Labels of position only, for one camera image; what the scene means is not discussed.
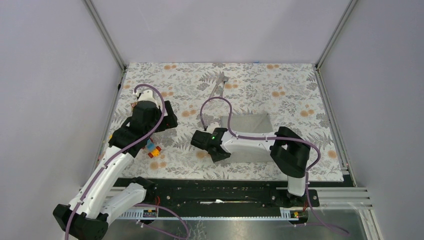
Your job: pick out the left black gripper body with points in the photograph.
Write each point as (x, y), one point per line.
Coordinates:
(168, 121)

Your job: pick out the grey cloth napkin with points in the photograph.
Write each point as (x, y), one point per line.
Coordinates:
(251, 123)

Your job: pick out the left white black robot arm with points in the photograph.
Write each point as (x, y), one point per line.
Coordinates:
(89, 215)

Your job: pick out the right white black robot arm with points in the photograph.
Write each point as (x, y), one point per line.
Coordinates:
(285, 148)

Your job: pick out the blue orange toy car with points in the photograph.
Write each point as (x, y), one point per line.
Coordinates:
(151, 149)

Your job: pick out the floral patterned tablecloth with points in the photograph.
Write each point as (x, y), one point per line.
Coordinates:
(289, 93)

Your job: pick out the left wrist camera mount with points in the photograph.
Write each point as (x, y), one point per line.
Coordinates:
(146, 95)

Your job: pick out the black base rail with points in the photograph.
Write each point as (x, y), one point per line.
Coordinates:
(226, 198)

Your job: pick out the left aluminium frame post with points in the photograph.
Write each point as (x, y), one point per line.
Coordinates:
(104, 33)

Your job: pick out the aluminium frame post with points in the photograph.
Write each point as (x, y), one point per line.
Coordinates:
(104, 33)
(337, 31)

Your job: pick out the right aluminium frame post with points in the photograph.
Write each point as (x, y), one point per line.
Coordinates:
(337, 31)

